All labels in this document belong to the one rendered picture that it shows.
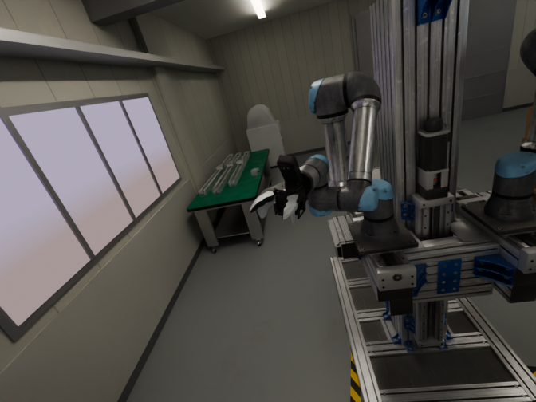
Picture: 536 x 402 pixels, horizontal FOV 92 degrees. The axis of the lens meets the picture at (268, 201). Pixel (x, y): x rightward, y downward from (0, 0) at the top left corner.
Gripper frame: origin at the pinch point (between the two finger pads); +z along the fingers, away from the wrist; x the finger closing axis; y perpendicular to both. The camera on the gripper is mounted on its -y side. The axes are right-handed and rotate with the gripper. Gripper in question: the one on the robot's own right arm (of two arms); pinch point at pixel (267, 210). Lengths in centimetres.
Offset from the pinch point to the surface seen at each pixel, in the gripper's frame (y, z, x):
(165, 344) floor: 179, -24, 141
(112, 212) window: 64, -48, 181
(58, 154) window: 9, -33, 181
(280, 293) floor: 169, -108, 68
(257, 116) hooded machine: 75, -457, 291
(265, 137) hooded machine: 122, -456, 277
